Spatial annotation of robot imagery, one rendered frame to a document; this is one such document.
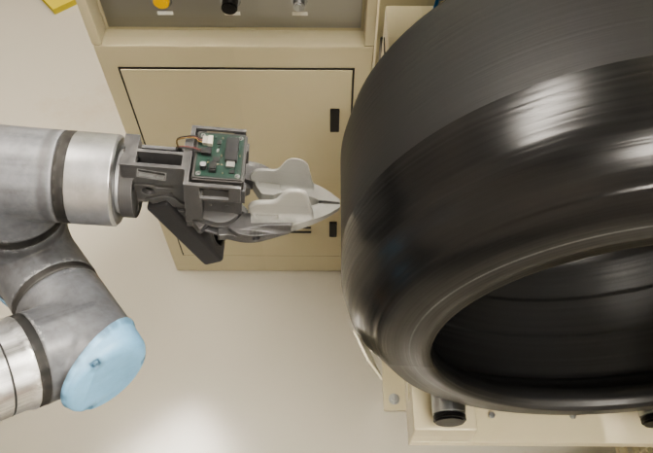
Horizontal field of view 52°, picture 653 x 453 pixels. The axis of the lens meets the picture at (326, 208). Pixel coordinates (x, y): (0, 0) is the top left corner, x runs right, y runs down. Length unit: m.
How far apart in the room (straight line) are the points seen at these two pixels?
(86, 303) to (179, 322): 1.35
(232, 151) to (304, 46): 0.74
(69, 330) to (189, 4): 0.84
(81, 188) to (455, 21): 0.37
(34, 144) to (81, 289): 0.15
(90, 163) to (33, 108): 2.03
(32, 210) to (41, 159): 0.05
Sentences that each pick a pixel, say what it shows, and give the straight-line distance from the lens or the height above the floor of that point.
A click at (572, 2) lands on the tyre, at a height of 1.45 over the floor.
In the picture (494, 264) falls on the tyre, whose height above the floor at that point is 1.33.
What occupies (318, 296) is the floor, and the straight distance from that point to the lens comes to 2.03.
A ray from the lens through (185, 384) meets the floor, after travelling 1.96.
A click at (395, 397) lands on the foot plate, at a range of 1.89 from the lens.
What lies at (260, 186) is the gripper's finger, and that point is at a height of 1.25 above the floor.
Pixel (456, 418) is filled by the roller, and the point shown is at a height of 0.92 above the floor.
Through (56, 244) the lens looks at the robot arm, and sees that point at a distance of 0.75.
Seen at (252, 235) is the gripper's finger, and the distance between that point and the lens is 0.66.
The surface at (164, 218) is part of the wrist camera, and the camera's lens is 0.69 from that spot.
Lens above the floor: 1.81
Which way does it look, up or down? 56 degrees down
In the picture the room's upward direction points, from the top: straight up
